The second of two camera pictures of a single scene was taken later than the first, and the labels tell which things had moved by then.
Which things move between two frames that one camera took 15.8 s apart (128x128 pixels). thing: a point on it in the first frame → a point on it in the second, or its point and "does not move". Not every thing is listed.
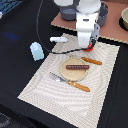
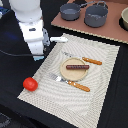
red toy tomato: [90, 48] → [30, 84]
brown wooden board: [111, 27] does not move
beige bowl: [124, 19] does not move
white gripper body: [88, 31] → [35, 35]
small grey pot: [69, 13] does not move
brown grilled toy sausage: [77, 67] does not move
